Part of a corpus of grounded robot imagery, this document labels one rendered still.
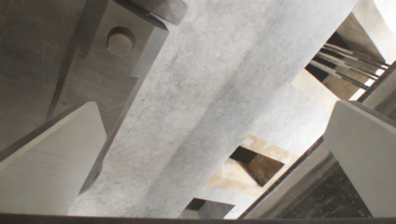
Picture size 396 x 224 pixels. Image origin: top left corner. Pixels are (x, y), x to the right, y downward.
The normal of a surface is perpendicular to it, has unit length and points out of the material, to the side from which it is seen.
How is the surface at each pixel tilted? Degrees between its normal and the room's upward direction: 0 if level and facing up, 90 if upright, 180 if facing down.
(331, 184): 90
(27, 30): 0
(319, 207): 90
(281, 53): 0
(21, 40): 0
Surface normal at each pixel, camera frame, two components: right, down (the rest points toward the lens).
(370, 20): 0.25, 0.53
